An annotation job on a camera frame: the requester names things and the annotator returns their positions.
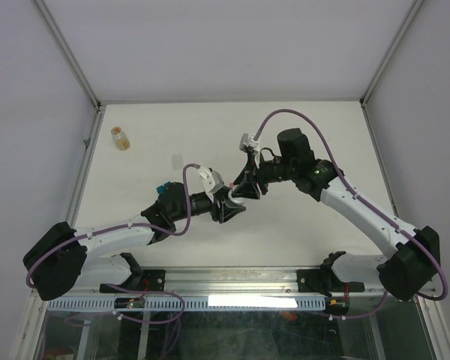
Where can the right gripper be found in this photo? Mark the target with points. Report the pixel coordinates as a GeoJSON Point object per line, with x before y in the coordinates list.
{"type": "Point", "coordinates": [245, 183]}

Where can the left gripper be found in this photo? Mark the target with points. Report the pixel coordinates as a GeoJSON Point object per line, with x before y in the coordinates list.
{"type": "Point", "coordinates": [221, 212]}

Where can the white pill bottle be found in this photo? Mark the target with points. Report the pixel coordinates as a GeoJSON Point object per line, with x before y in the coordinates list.
{"type": "Point", "coordinates": [238, 201]}

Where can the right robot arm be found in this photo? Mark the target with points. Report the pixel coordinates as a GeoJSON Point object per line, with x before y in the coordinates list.
{"type": "Point", "coordinates": [409, 256]}

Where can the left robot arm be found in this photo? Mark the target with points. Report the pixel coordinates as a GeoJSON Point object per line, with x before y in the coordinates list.
{"type": "Point", "coordinates": [65, 258]}

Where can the small glass vial orange pills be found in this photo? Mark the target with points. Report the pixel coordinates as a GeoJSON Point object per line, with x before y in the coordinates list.
{"type": "Point", "coordinates": [120, 139]}

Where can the teal pill box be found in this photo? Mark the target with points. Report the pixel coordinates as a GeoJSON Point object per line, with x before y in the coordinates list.
{"type": "Point", "coordinates": [161, 189]}

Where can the clear plastic pill box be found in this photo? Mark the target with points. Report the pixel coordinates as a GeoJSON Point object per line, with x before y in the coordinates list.
{"type": "Point", "coordinates": [177, 162]}

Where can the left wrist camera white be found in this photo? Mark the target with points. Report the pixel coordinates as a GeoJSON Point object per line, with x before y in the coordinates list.
{"type": "Point", "coordinates": [212, 181]}

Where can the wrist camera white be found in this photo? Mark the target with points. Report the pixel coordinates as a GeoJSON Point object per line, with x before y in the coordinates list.
{"type": "Point", "coordinates": [212, 181]}
{"type": "Point", "coordinates": [248, 143]}

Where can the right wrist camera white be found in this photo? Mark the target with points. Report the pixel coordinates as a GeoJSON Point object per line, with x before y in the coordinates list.
{"type": "Point", "coordinates": [248, 143]}

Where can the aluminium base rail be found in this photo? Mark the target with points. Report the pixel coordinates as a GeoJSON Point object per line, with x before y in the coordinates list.
{"type": "Point", "coordinates": [228, 279]}

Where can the grey slotted cable duct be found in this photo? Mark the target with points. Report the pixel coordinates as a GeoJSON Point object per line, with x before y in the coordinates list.
{"type": "Point", "coordinates": [198, 303]}

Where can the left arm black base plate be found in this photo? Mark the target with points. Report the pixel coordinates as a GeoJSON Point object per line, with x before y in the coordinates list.
{"type": "Point", "coordinates": [148, 280]}

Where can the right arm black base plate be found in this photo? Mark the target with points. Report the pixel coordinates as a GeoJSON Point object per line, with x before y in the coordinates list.
{"type": "Point", "coordinates": [315, 281]}

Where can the aluminium frame post right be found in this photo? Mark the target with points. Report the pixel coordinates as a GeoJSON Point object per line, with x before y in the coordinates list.
{"type": "Point", "coordinates": [406, 24]}

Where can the aluminium frame post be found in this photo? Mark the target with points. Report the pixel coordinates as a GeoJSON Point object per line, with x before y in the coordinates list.
{"type": "Point", "coordinates": [67, 54]}
{"type": "Point", "coordinates": [406, 24]}

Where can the aluminium frame post left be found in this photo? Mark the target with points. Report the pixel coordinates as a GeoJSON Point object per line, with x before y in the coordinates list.
{"type": "Point", "coordinates": [67, 54]}

